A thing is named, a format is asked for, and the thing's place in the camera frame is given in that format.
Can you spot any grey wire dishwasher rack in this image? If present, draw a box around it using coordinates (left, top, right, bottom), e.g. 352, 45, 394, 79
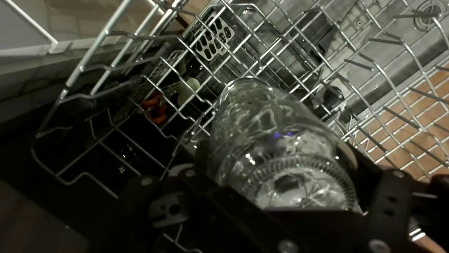
29, 0, 449, 199

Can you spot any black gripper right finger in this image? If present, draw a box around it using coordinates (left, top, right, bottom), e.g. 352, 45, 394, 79
333, 139, 376, 189

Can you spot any metal dishwasher rack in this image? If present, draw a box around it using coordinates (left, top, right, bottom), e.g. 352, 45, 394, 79
232, 0, 449, 142

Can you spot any grey lower cabinet block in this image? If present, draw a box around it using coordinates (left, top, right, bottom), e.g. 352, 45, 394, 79
0, 0, 155, 124

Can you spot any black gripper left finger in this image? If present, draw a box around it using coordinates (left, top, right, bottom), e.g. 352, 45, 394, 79
193, 135, 221, 189

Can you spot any clear glass jar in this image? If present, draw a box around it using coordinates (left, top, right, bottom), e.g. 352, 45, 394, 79
207, 76, 363, 215

